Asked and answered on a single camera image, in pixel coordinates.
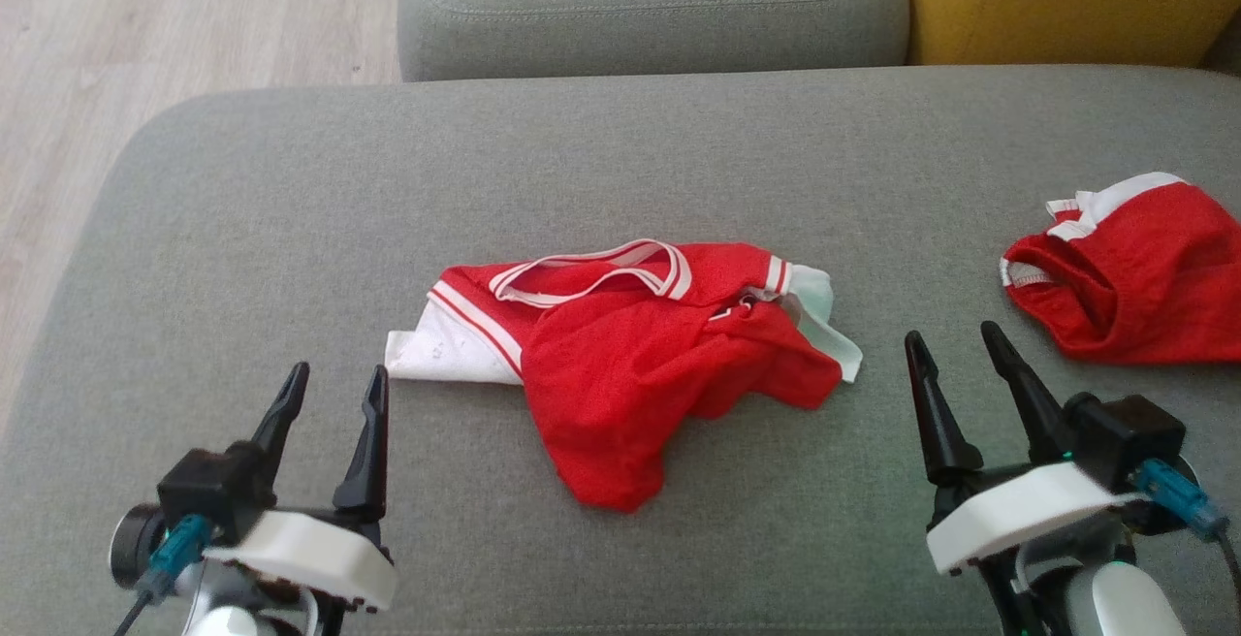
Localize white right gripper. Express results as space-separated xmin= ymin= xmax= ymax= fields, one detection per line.
xmin=904 ymin=321 xmax=1150 ymax=576

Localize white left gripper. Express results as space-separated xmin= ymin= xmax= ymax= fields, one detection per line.
xmin=202 ymin=362 xmax=398 ymax=613

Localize red shorts white stripe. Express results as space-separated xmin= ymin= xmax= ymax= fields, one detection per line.
xmin=999 ymin=172 xmax=1241 ymax=366

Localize red jersey white sleeves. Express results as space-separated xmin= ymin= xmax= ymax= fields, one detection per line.
xmin=385 ymin=238 xmax=864 ymax=513

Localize grey sofa seat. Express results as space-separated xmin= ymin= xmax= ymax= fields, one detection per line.
xmin=0 ymin=64 xmax=1241 ymax=636

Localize grey sofa corner cushion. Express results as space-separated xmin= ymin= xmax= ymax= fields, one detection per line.
xmin=1202 ymin=11 xmax=1241 ymax=75

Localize grey sofa back cushion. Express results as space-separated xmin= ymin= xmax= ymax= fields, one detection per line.
xmin=398 ymin=0 xmax=912 ymax=82

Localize left camera cable teal plug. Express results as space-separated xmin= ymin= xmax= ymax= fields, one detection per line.
xmin=111 ymin=515 xmax=212 ymax=636

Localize camera cable teal plug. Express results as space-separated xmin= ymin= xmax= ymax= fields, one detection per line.
xmin=111 ymin=515 xmax=212 ymax=636
xmin=1130 ymin=459 xmax=1241 ymax=608

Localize right camera cable teal plug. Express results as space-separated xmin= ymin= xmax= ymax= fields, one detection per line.
xmin=1130 ymin=459 xmax=1241 ymax=608

